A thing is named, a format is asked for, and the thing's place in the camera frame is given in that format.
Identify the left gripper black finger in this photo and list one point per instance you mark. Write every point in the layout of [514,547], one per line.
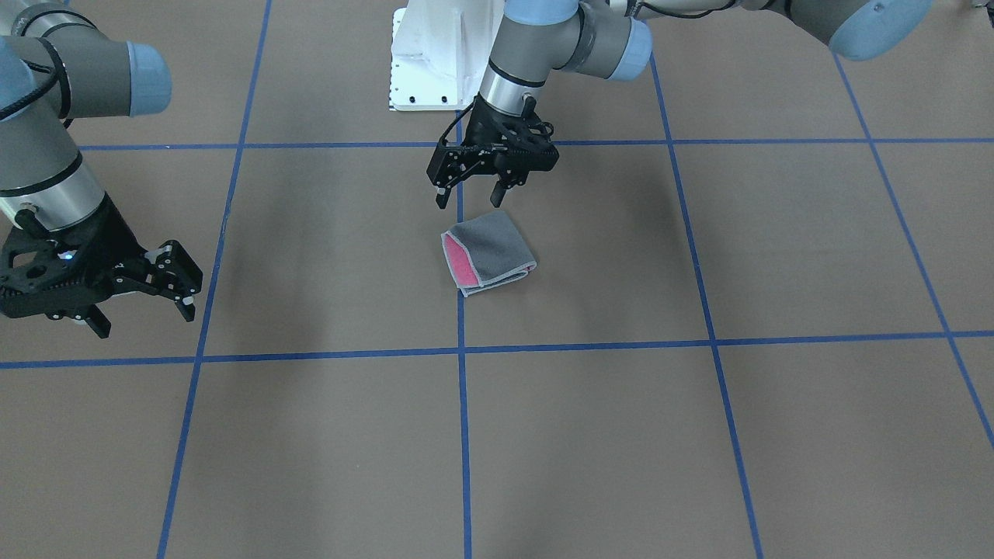
[443,193]
[501,188]

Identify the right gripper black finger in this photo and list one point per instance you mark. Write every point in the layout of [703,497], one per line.
[97,321]
[186,307]

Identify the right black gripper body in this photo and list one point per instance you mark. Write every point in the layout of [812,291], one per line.
[116,242]

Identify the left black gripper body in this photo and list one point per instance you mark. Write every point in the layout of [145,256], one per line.
[483,124]

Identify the pink and grey towel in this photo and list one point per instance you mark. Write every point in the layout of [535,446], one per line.
[486,252]

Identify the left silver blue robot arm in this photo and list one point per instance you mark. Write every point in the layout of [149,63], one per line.
[612,40]

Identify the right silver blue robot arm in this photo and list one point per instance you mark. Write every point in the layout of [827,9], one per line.
[57,67]

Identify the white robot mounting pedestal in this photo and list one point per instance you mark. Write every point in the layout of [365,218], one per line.
[439,53]

